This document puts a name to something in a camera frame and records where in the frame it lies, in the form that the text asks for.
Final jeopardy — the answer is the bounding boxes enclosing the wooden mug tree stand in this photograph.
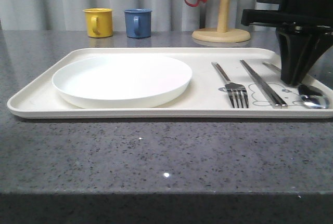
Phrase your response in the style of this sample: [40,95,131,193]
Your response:
[192,0,250,43]

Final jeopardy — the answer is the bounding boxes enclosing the cream rabbit serving tray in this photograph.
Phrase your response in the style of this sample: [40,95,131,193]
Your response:
[7,48,332,118]

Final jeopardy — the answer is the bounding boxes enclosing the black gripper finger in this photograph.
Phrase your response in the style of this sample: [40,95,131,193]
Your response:
[276,25,332,85]

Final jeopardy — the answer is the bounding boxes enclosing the white round plate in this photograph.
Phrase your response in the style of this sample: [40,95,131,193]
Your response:
[52,54,193,109]

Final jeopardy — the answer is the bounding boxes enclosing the blue enamel mug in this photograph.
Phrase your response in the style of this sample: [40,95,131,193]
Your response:
[124,8,152,38]

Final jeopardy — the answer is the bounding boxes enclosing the silver metal fork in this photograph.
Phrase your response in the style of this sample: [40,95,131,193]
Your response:
[211,62,249,108]

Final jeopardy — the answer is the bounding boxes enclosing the silver metal chopsticks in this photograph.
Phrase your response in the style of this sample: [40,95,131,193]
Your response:
[240,60,288,109]

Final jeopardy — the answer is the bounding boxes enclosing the silver metal spoon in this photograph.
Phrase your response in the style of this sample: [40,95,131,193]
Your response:
[262,61,330,110]

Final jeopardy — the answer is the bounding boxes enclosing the yellow enamel mug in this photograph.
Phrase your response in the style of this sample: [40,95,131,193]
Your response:
[83,8,113,38]

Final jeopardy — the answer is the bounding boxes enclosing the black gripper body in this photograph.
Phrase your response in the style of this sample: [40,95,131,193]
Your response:
[241,0,332,27]

